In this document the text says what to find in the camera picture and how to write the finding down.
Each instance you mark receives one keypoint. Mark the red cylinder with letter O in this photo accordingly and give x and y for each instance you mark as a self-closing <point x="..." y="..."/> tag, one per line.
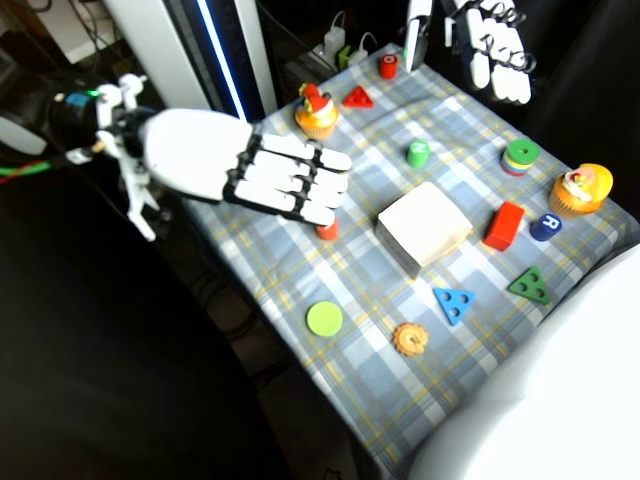
<point x="388" y="66"/>

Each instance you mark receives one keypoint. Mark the plain red cylinder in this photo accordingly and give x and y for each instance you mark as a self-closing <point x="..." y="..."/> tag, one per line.
<point x="327" y="232"/>

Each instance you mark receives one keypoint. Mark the round toy biscuit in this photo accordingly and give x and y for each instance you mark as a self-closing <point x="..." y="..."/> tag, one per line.
<point x="410" y="340"/>

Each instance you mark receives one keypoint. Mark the blue cylinder with letter R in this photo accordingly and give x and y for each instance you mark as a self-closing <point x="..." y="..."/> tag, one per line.
<point x="546" y="227"/>

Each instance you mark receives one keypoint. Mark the white paper box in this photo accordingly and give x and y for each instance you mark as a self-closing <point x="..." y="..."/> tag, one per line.
<point x="425" y="225"/>

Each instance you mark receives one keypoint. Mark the green cylinder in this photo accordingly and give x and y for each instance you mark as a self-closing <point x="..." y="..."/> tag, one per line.
<point x="417" y="155"/>

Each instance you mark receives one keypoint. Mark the red triangle block with holes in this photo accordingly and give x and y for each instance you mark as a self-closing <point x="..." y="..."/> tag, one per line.
<point x="358" y="99"/>

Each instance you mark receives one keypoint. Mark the white phone charger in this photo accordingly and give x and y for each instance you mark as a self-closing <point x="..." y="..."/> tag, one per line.
<point x="367" y="52"/>
<point x="335" y="39"/>

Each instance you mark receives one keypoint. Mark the blue triangle block with holes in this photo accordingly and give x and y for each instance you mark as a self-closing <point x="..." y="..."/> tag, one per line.
<point x="452" y="305"/>

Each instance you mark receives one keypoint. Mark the strawberry toy cupcake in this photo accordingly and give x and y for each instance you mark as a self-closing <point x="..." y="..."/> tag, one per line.
<point x="316" y="117"/>

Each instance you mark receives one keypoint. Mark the white column with blue light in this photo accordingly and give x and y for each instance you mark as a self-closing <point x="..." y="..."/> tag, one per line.
<point x="170" y="50"/>

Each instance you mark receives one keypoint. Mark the power strip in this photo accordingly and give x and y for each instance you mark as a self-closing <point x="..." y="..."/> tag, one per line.
<point x="312" y="60"/>

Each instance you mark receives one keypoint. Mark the yellow toy cupcake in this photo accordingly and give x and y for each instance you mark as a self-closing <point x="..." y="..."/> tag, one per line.
<point x="580" y="192"/>

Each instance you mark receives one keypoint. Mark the green triangle block with holes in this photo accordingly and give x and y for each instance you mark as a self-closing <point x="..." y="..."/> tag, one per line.
<point x="531" y="289"/>

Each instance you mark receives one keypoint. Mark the light green disc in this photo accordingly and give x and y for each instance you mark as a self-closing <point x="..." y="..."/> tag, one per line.
<point x="325" y="318"/>

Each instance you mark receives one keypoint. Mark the green plug adapter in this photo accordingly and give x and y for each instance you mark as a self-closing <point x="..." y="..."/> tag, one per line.
<point x="345" y="57"/>

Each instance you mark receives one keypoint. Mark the red rectangular block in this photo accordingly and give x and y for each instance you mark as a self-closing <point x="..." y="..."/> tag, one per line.
<point x="504" y="227"/>

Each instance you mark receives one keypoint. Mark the blue plaid tablecloth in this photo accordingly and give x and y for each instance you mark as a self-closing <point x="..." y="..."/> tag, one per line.
<point x="360" y="300"/>

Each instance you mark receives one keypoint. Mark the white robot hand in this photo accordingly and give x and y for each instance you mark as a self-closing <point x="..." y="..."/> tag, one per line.
<point x="495" y="60"/>
<point x="200" y="150"/>

